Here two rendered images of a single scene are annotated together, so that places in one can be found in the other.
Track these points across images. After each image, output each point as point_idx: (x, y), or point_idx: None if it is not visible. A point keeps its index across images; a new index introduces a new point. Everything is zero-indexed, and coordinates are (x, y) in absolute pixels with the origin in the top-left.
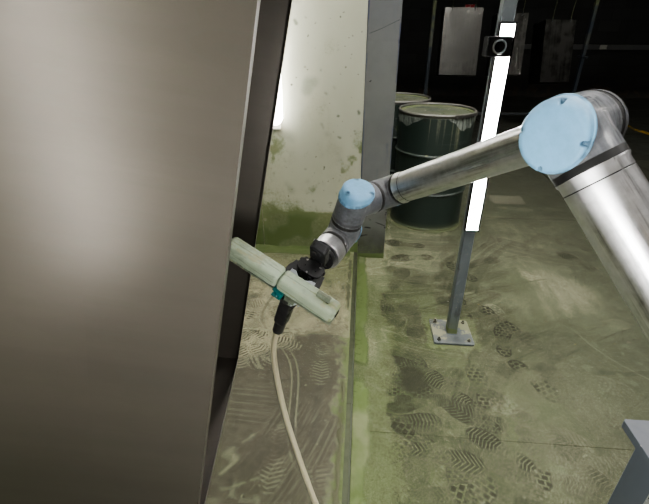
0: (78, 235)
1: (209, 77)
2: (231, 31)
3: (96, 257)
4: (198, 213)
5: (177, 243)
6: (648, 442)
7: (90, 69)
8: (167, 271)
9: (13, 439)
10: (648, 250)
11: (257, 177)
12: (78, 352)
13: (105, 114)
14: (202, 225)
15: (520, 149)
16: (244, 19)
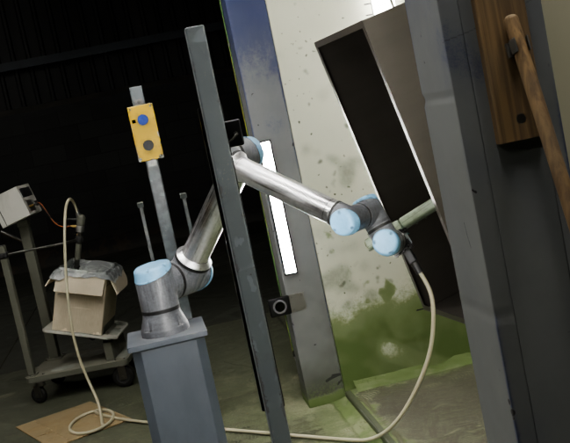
0: (396, 135)
1: (348, 102)
2: (340, 93)
3: (394, 143)
4: (362, 136)
5: (371, 144)
6: (200, 328)
7: (374, 95)
8: (377, 152)
9: None
10: None
11: (429, 172)
12: (414, 176)
13: (375, 105)
14: (362, 140)
15: (263, 156)
16: (336, 91)
